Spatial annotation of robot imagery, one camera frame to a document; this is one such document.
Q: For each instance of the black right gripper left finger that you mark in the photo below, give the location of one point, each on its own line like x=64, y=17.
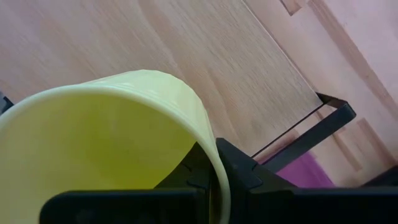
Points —
x=130, y=207

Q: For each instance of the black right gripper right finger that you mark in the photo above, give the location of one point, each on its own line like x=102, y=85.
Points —
x=280, y=202

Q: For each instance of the yellow mug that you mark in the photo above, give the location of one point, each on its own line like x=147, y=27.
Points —
x=93, y=146

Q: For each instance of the purple cloth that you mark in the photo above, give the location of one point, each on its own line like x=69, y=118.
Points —
x=306, y=174

